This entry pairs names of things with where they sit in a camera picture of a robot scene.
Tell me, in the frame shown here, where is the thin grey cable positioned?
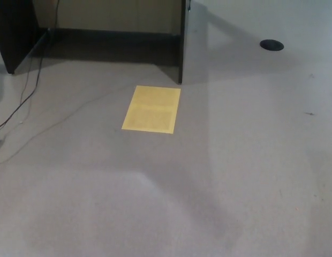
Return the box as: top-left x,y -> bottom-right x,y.
0,85 -> 137,166

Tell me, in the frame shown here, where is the dark wooden desk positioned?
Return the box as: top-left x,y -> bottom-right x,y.
0,0 -> 193,85

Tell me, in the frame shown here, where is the black round floor cover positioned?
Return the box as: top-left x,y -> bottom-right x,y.
259,39 -> 285,51

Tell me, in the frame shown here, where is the thick black cable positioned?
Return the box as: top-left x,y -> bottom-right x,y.
0,0 -> 59,131

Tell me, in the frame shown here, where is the thin black cable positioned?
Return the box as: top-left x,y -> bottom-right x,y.
18,57 -> 33,123

